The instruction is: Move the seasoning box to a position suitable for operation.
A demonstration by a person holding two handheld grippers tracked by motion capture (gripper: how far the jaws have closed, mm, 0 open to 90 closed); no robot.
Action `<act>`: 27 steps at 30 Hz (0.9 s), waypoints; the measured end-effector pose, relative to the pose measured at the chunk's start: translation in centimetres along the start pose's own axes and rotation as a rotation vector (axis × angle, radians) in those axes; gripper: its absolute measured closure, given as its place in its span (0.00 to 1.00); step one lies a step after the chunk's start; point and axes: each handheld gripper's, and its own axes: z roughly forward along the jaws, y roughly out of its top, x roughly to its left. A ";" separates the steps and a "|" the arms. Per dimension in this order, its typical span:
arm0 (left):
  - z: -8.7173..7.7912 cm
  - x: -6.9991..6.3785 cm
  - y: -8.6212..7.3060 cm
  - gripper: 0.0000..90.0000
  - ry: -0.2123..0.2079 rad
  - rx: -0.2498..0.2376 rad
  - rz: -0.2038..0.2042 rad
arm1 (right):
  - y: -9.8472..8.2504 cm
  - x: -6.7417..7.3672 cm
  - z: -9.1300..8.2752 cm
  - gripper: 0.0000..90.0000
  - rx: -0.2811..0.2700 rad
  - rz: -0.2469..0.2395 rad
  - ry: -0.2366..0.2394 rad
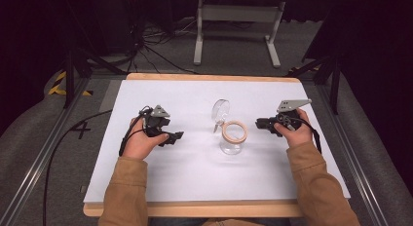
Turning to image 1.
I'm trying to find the person's left hand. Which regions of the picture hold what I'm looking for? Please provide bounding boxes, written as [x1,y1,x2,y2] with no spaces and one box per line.
[122,116,170,161]

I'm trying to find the wooden table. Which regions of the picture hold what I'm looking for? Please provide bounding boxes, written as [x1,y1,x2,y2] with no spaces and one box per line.
[82,72,305,218]

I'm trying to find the white table cover sheet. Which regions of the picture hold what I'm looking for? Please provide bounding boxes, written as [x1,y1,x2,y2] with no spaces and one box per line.
[83,79,352,205]

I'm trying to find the long black floor cable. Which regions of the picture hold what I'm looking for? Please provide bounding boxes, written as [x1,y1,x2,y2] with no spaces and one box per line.
[42,109,113,226]

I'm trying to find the aluminium floor rail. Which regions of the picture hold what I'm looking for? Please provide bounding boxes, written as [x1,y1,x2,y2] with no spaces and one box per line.
[0,75,92,226]
[315,84,392,226]

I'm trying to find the clear glass jar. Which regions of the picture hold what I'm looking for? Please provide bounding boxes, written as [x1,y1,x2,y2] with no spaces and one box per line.
[211,98,249,156]

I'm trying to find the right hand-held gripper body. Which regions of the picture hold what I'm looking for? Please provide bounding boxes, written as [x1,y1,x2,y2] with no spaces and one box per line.
[274,98,313,132]

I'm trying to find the person's right hand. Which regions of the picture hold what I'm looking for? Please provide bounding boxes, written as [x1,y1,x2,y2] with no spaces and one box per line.
[273,108,315,149]

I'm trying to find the right hand-held gripper black cable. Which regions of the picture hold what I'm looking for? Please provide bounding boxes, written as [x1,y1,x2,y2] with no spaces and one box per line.
[291,116,323,155]

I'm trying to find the black tripod stand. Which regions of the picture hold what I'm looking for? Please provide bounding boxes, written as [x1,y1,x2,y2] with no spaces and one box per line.
[62,46,129,109]
[284,53,343,116]

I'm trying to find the white metal stand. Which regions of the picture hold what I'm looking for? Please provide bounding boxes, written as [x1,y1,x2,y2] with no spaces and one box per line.
[193,0,286,69]

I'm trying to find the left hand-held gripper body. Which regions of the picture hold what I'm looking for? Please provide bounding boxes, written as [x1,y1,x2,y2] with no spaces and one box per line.
[141,104,171,138]

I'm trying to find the bundle of black floor cables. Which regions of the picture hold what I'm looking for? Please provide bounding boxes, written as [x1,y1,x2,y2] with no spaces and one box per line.
[128,16,200,75]

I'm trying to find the left hand-held gripper black cable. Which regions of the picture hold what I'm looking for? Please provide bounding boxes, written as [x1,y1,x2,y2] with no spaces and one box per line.
[118,105,154,158]

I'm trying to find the hand-held gripper black cable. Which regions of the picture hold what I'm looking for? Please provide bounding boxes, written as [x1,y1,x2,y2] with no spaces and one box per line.
[291,116,323,155]
[118,105,154,158]

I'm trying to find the yellow black floor tape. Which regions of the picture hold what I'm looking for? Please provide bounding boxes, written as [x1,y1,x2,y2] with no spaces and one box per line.
[48,71,94,97]

